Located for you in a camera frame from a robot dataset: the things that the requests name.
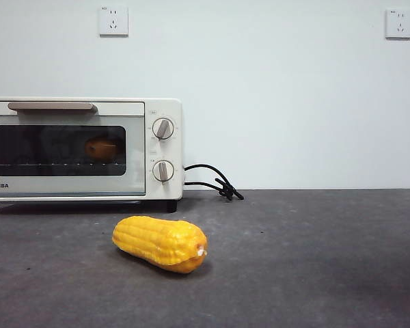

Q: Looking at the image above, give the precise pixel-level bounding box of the brown potato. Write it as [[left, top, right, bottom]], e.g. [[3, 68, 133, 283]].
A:
[[85, 136, 122, 162]]

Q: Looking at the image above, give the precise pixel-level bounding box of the white oven knob brown pointer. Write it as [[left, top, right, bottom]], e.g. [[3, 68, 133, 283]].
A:
[[152, 118, 176, 141], [152, 159, 176, 185]]

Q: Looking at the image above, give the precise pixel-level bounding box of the white toaster oven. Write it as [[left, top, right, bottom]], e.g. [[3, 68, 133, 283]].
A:
[[0, 98, 185, 215]]

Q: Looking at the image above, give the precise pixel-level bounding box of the yellow corn cob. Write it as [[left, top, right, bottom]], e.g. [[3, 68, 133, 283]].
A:
[[111, 215, 209, 273]]

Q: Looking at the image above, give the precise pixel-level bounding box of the black oven power cable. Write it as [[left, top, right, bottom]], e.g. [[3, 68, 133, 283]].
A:
[[183, 164, 245, 202]]

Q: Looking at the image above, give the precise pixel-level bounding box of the metal wire oven rack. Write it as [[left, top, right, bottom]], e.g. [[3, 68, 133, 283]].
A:
[[0, 161, 126, 167]]

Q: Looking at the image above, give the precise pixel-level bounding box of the white wall power outlet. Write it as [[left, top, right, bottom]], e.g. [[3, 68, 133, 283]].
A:
[[99, 5, 129, 38], [385, 9, 410, 40]]

